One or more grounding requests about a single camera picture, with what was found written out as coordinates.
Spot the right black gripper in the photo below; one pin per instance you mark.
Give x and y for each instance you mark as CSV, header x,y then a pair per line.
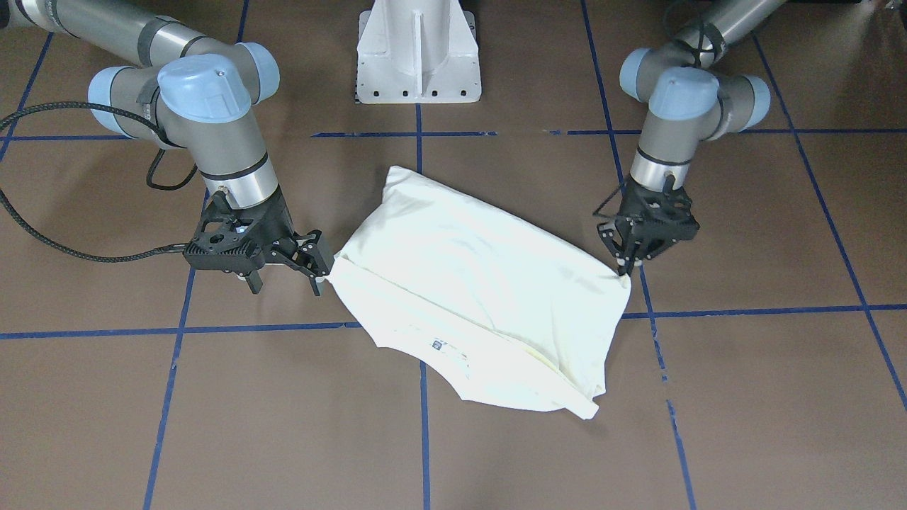
x,y
278,225

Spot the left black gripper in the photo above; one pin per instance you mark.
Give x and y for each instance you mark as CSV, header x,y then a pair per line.
x,y
626,228

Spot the cream long-sleeve printed shirt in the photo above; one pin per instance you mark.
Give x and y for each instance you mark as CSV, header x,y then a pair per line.
x,y
506,313

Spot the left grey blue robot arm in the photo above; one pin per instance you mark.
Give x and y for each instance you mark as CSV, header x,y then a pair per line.
x,y
688,103

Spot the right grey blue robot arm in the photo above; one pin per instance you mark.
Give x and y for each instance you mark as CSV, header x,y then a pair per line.
x,y
184,90

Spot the white pedestal column with base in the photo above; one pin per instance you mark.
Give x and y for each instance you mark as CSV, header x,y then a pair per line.
x,y
417,52

